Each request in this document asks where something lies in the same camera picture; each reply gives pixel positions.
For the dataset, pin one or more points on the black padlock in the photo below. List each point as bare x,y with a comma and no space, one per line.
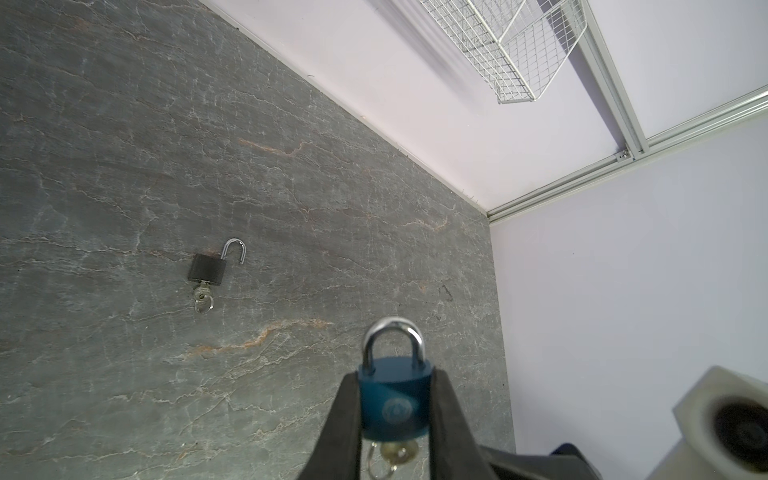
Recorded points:
211,269

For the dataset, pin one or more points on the aluminium enclosure frame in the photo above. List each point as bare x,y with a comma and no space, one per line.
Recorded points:
637,148

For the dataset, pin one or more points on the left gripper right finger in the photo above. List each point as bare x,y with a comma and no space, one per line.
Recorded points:
453,452

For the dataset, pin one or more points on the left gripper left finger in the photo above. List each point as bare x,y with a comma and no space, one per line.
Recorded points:
337,452

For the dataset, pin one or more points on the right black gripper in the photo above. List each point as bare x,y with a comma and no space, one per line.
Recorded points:
566,462

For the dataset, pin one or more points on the silver key with ring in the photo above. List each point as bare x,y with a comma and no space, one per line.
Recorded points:
203,298

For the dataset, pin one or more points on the white wire shelf basket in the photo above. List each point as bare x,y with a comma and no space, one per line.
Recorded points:
517,46

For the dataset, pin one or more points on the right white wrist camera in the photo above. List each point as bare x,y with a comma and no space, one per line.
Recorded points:
723,424

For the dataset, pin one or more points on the small key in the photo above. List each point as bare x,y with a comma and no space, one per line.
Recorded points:
383,459

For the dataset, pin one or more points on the blue padlock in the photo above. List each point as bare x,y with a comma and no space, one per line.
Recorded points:
394,390

